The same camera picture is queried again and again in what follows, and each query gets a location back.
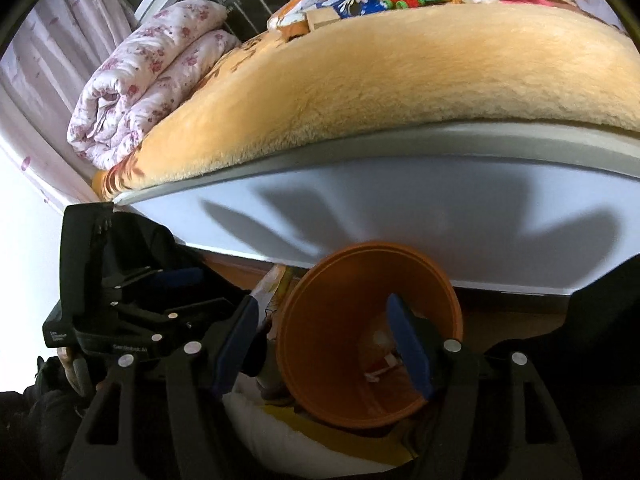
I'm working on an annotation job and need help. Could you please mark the colourful toy items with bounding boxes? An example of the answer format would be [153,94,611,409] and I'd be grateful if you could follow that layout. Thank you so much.
[385,0,457,12]

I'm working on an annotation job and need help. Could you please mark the person's left forearm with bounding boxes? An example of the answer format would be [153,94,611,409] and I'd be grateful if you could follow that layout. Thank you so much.
[0,357,98,480]

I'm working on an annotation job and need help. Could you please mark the yellow floral plush blanket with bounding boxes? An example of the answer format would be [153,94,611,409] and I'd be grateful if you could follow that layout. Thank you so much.
[92,0,640,202]

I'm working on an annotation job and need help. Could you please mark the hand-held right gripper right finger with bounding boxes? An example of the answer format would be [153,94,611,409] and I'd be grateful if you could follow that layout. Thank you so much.
[386,293,583,480]

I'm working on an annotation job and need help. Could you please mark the blue white packet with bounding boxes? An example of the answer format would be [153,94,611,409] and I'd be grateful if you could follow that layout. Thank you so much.
[327,0,387,19]

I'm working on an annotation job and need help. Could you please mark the orange plastic bin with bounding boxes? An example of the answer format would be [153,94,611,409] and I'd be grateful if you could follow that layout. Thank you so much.
[276,242,464,429]

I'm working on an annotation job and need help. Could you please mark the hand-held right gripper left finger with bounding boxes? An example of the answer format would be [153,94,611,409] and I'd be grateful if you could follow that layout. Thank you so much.
[65,295,267,480]

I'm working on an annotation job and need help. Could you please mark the person's left hand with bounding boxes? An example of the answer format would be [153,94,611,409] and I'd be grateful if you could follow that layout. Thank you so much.
[56,349,97,403]

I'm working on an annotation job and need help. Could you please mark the brown cardboard piece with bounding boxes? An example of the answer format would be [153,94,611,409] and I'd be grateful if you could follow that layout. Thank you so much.
[306,7,347,34]

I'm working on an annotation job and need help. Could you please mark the folded pink floral quilt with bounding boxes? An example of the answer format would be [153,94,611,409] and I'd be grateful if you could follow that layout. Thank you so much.
[67,0,244,171]

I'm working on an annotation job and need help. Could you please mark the orange white box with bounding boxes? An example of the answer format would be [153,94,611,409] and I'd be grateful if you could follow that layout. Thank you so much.
[267,0,327,42]

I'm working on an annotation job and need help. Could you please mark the white yellow snack packet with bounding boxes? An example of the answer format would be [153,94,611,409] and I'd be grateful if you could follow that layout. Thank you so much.
[252,264,292,341]

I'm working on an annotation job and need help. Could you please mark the crumpled white wrapper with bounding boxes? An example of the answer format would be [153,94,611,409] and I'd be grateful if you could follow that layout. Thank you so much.
[362,327,402,386]

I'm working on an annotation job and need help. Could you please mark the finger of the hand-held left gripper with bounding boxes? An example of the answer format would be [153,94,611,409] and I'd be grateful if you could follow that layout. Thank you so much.
[102,267,206,295]
[112,296,248,348]

